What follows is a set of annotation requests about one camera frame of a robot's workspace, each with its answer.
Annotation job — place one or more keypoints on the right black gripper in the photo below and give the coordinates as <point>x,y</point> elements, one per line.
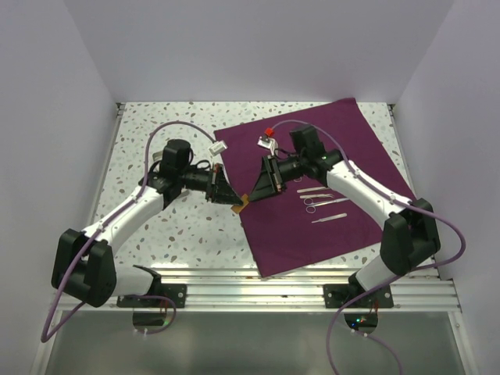
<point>270,180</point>

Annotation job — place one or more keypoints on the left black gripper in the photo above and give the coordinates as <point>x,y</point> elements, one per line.
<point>224,193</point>

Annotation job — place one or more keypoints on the orange bandage strip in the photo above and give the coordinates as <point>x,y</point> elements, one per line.
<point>244,203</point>

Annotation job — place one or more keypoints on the straight silver tweezers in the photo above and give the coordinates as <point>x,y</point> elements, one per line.
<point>330,218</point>

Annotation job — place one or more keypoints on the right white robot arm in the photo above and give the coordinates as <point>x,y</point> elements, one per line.
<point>409,230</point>

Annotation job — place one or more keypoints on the silver surgical scissors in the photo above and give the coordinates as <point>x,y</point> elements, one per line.
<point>311,205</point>

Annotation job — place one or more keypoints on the purple cloth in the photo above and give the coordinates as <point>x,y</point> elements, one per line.
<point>282,235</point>

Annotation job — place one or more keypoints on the curved silver tweezers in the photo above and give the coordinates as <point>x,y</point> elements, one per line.
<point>315,192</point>

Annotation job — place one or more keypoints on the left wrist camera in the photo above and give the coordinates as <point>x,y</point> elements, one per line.
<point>217,148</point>

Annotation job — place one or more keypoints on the aluminium rail frame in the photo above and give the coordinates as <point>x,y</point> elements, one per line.
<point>194,242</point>

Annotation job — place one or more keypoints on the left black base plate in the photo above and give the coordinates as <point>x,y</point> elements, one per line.
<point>172,293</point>

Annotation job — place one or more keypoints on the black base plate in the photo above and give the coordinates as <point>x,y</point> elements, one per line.
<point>337,295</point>
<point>172,293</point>

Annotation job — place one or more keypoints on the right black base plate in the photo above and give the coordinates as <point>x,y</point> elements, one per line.
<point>337,295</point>

